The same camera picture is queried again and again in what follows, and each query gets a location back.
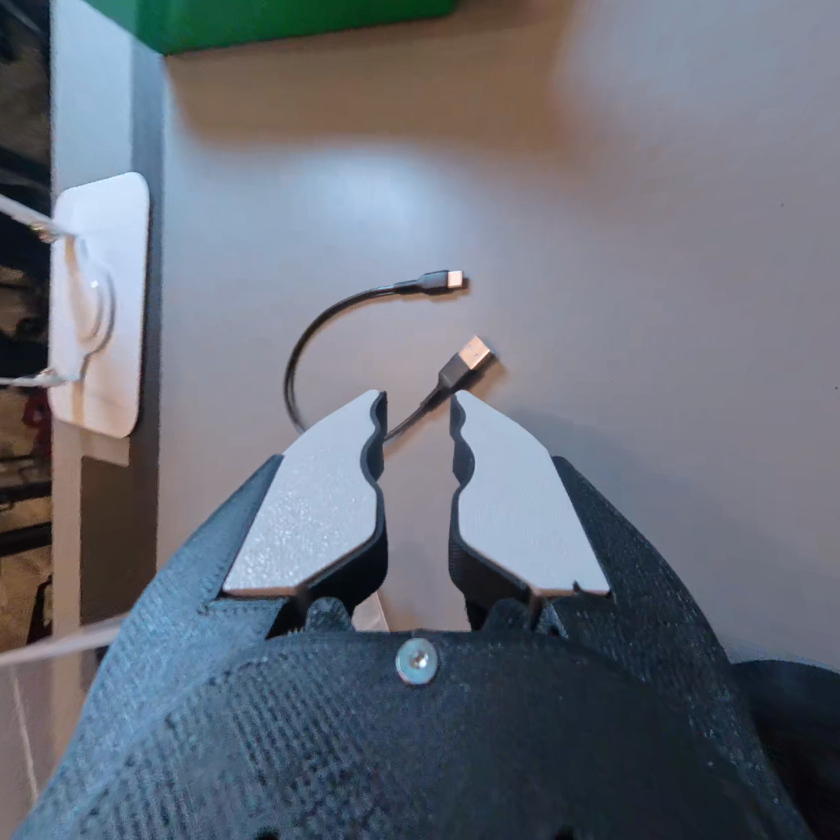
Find short black usb cable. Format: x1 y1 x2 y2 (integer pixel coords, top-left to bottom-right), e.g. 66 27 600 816
283 268 501 448

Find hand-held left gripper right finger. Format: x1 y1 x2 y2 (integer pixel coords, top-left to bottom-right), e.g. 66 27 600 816
449 390 613 631

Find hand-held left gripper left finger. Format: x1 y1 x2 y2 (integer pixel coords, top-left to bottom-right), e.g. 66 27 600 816
222 389 389 624

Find green plastic bin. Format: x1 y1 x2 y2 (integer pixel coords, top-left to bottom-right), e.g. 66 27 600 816
84 0 460 56

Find black padded wrist rest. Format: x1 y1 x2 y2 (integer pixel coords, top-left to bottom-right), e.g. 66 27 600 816
725 658 840 840

